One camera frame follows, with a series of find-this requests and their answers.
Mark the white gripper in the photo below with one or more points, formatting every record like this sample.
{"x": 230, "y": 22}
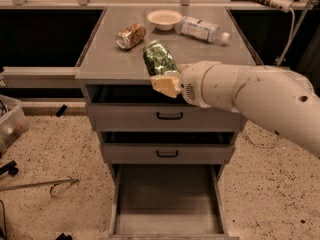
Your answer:
{"x": 191, "y": 82}

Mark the green soda can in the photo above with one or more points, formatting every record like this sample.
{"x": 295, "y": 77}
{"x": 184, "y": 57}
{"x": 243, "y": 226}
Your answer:
{"x": 158, "y": 59}

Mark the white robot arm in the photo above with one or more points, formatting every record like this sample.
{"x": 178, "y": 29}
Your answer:
{"x": 276, "y": 99}

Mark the gold brown soda can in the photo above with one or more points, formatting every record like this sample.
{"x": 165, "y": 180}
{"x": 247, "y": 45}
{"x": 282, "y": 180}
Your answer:
{"x": 131, "y": 36}

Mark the top grey drawer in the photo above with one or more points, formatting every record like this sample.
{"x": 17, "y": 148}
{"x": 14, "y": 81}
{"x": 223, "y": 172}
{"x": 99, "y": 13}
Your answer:
{"x": 140, "y": 108}

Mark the grey drawer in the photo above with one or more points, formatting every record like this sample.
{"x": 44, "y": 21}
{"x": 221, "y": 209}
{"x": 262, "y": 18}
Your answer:
{"x": 167, "y": 202}
{"x": 140, "y": 108}
{"x": 167, "y": 147}

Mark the grey drawer cabinet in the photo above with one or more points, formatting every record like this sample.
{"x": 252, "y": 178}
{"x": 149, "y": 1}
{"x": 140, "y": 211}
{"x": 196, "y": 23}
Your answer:
{"x": 106, "y": 64}

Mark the middle grey drawer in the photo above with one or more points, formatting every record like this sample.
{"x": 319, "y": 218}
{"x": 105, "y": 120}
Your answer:
{"x": 167, "y": 147}

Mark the bottom grey drawer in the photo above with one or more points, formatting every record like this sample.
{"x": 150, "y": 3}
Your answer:
{"x": 167, "y": 202}

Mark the clear plastic water bottle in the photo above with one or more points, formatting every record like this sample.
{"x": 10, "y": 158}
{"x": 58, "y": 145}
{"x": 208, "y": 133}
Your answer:
{"x": 202, "y": 30}

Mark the white bowl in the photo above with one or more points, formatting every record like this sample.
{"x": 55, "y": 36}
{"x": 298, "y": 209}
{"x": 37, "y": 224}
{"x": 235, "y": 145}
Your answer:
{"x": 164, "y": 20}

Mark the black clip on floor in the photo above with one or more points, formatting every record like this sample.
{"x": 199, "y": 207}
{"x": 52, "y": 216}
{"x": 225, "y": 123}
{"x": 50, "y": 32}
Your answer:
{"x": 60, "y": 112}

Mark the metal hook rod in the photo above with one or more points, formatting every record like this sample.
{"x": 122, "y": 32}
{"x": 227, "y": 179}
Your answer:
{"x": 30, "y": 188}

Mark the clear plastic storage bin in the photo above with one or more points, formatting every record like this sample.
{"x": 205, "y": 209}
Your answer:
{"x": 12, "y": 121}

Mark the black tool on floor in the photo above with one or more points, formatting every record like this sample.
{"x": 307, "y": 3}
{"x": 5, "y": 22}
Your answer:
{"x": 10, "y": 168}

